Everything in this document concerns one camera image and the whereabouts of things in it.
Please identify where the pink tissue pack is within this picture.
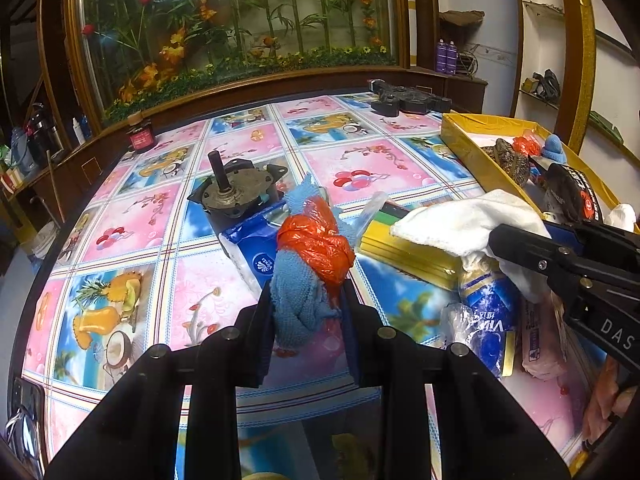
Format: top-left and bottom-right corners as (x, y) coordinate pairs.
(520, 290), (571, 381)

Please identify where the yellow cardboard box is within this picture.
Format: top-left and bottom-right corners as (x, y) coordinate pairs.
(440, 112), (638, 233)

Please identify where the small blue cloth ball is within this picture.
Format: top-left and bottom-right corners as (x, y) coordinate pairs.
(542, 134), (568, 165)

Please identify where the clear plastic bag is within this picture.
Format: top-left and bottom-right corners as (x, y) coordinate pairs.
(356, 191), (390, 233)

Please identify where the black bag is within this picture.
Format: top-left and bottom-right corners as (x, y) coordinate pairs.
(532, 70), (561, 98)

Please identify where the blue tissue pack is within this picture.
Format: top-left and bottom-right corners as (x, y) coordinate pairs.
(220, 210), (296, 296)

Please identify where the wooden corner cabinet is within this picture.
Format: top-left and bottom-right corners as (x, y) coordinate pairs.
(415, 67), (488, 111)

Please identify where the blue water bottle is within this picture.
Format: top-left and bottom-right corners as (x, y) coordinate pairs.
(10, 127), (33, 171)

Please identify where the blue and gold packet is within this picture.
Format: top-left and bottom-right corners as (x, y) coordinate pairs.
(450, 255), (526, 378)

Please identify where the wooden stick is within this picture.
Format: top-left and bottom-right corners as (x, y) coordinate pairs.
(45, 150), (66, 221)

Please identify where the black thermos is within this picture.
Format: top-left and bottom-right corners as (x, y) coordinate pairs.
(27, 110), (53, 153)

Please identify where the small white cloth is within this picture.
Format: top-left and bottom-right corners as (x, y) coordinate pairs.
(605, 203), (638, 233)

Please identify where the person's right hand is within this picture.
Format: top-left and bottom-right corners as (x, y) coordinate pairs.
(582, 355), (640, 453)

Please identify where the black plastic machine part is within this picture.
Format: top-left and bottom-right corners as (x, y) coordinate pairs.
(369, 79), (453, 117)

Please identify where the yellow box with black stripe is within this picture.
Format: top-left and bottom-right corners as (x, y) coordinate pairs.
(360, 200), (463, 291)

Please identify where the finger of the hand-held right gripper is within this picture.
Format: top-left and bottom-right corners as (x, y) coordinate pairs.
(487, 224), (606, 286)
(547, 223), (640, 260)

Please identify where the metal motor with shaft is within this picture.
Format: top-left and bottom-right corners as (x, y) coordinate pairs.
(187, 151), (288, 233)

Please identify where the wooden side counter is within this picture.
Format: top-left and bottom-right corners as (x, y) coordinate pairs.
(0, 130), (126, 241)

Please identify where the artificial flower display case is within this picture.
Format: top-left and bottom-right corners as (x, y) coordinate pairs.
(75, 0), (401, 121)

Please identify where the red plastic bag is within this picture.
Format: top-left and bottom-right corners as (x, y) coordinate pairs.
(276, 196), (357, 301)
(515, 130), (543, 158)

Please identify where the brown patterned pouch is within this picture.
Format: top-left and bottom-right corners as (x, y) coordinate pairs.
(480, 139), (533, 188)

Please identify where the clear wrapped roll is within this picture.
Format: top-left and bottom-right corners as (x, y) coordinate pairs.
(440, 302), (473, 348)

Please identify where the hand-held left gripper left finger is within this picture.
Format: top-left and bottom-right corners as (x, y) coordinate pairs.
(42, 287), (276, 480)

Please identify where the white bucket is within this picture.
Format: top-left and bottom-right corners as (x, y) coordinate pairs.
(27, 220), (61, 261)

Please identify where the dark red jar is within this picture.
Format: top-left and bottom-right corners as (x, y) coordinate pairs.
(126, 115), (155, 153)

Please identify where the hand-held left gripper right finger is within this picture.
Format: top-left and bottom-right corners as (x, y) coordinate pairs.
(340, 282), (573, 480)

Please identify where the brown wall shelf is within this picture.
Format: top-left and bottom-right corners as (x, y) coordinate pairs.
(440, 10), (483, 26)

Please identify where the black printed pouch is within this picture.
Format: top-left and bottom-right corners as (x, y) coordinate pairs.
(540, 162), (601, 223)

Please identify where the blue towel cloth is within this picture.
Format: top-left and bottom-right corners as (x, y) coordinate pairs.
(270, 172), (358, 348)

